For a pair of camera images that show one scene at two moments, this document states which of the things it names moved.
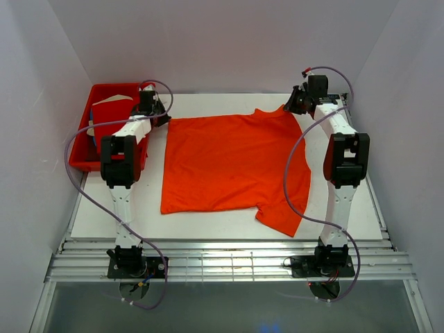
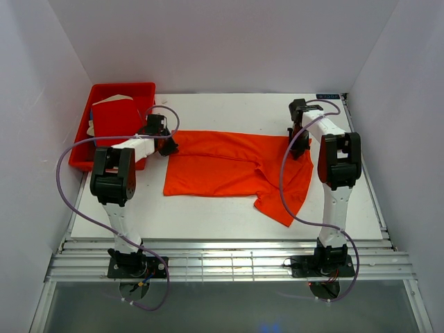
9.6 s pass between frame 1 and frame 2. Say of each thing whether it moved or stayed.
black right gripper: moved
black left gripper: moved
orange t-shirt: moved
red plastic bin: stayed
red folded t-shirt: stayed
